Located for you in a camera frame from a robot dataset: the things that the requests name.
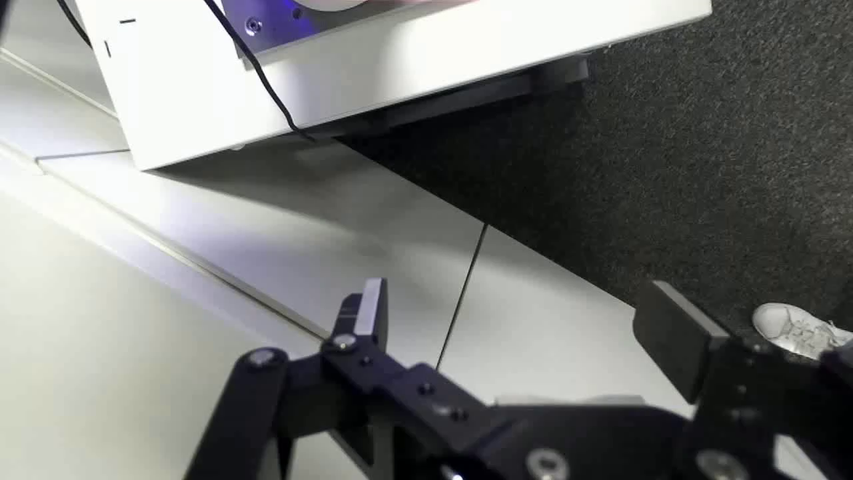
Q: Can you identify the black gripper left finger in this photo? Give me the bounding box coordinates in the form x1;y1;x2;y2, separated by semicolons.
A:
185;275;501;480

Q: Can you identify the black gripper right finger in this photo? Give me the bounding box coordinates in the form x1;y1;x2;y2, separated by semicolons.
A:
634;277;853;480

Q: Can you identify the white sneaker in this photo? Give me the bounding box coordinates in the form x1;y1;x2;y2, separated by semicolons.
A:
753;302;853;362

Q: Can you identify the black base cable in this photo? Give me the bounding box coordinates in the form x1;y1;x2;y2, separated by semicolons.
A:
204;0;307;138

